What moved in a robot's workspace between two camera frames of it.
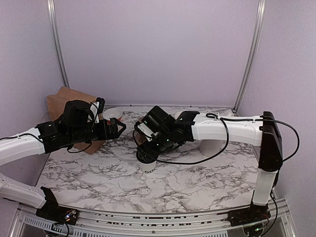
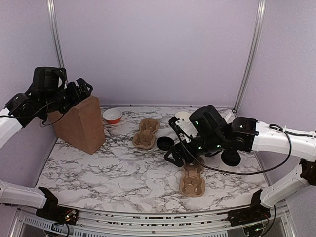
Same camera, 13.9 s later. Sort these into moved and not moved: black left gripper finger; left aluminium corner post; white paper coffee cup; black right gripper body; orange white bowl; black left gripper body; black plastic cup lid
Moved: black left gripper body; black plastic cup lid; black right gripper body; black left gripper finger; white paper coffee cup
Not moved: orange white bowl; left aluminium corner post
